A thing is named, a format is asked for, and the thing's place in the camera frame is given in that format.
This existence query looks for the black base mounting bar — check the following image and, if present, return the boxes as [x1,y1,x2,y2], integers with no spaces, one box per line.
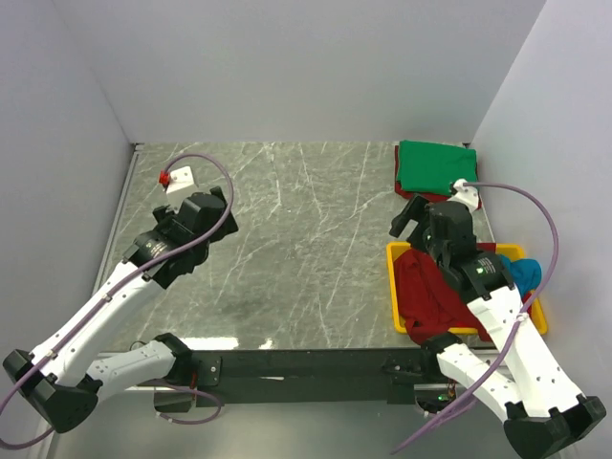
[133,348,460,415]

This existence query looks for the folded green t-shirt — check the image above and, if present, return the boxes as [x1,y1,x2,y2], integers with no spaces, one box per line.
[396,141,478,198]

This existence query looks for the folded red t-shirt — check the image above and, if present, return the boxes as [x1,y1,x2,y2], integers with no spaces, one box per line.
[394,141,481,211]

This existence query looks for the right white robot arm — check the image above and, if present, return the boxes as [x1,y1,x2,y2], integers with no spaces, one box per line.
[389,191,606,458]

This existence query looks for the dark red t-shirt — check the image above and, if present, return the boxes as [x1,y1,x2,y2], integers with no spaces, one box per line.
[393,249,532,345]

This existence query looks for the blue t-shirt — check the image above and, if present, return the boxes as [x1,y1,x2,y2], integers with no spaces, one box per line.
[499,254,542,297]

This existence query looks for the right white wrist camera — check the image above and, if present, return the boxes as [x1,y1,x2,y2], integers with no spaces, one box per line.
[448,179,480,213]

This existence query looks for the yellow plastic bin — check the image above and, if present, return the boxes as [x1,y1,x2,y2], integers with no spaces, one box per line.
[385,241,549,336]

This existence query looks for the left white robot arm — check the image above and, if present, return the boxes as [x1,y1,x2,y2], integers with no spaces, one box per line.
[3,186,238,433]

